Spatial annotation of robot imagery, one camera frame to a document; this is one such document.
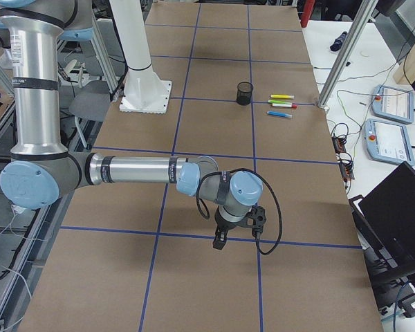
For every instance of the far teach pendant tablet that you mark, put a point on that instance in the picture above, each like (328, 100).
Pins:
(393, 104)

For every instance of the grey office chair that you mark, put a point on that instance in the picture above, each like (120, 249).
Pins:
(93, 100)

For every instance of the grey usb hub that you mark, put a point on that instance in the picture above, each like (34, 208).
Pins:
(338, 144)
(346, 170)

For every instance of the green highlighter pen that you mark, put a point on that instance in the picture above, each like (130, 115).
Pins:
(279, 102)

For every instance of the aluminium frame post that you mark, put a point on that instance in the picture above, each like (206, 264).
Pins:
(354, 33)

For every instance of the folded blue umbrella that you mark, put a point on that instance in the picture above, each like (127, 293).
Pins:
(338, 42)

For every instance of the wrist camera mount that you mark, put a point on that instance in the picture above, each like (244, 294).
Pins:
(255, 220)

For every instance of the white marker with red cap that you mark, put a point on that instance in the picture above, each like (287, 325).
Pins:
(284, 105)

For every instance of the yellow highlighter pen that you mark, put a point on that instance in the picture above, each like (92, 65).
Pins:
(279, 96)

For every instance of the black laptop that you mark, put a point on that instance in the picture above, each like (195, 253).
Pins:
(388, 224)

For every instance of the teach pendant tablet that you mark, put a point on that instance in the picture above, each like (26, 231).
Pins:
(388, 142)
(393, 104)

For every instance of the near teach pendant tablet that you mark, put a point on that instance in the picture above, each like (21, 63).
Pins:
(388, 142)

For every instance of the black mesh pen cup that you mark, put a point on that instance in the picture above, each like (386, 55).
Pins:
(244, 93)

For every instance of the blue highlighter pen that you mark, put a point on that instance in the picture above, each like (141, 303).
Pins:
(279, 114)

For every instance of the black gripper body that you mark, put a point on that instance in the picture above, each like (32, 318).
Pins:
(225, 225)

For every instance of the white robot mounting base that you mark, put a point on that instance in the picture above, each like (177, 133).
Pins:
(144, 91)

